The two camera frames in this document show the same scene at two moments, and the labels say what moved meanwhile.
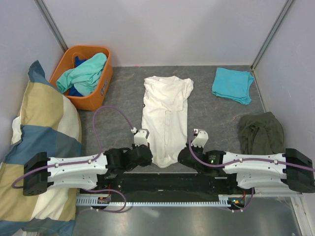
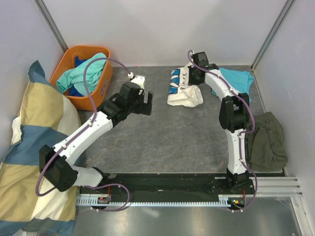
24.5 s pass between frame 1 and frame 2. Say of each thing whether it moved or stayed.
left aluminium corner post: stayed
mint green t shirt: stayed
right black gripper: moved
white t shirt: moved
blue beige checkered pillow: stayed
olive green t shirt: stayed
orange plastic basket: stayed
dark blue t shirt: stayed
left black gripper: moved
